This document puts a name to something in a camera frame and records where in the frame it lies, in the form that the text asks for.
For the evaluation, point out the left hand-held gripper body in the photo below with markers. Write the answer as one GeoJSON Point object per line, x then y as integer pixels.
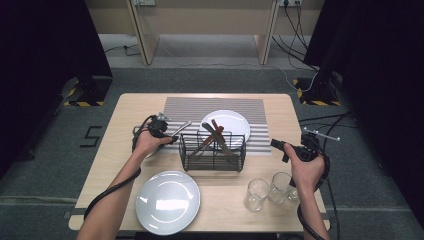
{"type": "Point", "coordinates": [158, 126]}

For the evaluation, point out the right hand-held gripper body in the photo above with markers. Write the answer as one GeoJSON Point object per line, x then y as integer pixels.
{"type": "Point", "coordinates": [308, 151]}

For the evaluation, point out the silver table knife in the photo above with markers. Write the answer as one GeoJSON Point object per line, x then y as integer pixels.
{"type": "Point", "coordinates": [183, 127]}

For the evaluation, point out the white plate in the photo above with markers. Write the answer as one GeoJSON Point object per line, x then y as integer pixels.
{"type": "Point", "coordinates": [166, 203]}
{"type": "Point", "coordinates": [233, 120]}

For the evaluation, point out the clear drinking glass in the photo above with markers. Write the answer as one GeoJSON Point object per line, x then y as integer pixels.
{"type": "Point", "coordinates": [278, 191]}
{"type": "Point", "coordinates": [256, 196]}

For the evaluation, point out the person's left hand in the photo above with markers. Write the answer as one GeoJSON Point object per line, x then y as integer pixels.
{"type": "Point", "coordinates": [146, 145]}

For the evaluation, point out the person's right hand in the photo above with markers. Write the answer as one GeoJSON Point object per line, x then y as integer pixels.
{"type": "Point", "coordinates": [306, 175]}

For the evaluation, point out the silver utensil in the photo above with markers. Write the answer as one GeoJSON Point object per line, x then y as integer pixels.
{"type": "Point", "coordinates": [207, 128]}

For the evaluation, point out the striped placemat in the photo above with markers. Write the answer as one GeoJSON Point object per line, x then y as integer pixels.
{"type": "Point", "coordinates": [213, 103]}

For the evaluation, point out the black stand base striped tape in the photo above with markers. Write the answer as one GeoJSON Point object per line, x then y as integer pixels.
{"type": "Point", "coordinates": [316, 95]}
{"type": "Point", "coordinates": [96, 90]}

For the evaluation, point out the black tape piece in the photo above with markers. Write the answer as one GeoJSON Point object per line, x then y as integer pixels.
{"type": "Point", "coordinates": [75, 212]}
{"type": "Point", "coordinates": [325, 216]}

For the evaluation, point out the beige background desk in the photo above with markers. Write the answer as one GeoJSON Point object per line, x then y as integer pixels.
{"type": "Point", "coordinates": [146, 40]}

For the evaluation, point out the black curtain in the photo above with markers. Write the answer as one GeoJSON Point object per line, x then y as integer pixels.
{"type": "Point", "coordinates": [40, 66]}
{"type": "Point", "coordinates": [383, 83]}

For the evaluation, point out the white power strip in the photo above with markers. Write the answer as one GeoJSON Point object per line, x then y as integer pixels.
{"type": "Point", "coordinates": [143, 2]}

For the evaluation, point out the white wall outlet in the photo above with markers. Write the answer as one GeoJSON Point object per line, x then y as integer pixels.
{"type": "Point", "coordinates": [295, 2]}

